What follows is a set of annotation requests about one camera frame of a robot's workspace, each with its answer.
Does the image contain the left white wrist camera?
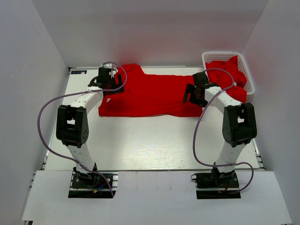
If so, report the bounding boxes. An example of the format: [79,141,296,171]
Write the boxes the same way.
[110,68,118,78]

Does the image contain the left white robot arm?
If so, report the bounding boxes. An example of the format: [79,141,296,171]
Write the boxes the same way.
[56,67,124,187]

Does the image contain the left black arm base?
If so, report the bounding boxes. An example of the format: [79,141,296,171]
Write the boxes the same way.
[68,167,119,199]

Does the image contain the red t shirt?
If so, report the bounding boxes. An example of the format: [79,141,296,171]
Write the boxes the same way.
[98,64,202,117]

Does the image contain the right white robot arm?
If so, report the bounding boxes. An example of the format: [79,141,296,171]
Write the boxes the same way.
[183,69,257,187]

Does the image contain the red t shirts in basket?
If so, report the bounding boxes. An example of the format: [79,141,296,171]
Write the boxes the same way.
[205,55,247,103]

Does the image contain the white plastic basket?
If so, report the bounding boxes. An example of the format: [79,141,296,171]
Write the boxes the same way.
[202,51,255,96]

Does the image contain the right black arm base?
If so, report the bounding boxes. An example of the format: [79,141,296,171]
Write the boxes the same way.
[190,168,241,200]

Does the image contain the blue table label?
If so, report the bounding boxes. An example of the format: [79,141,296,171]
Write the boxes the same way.
[71,70,87,75]

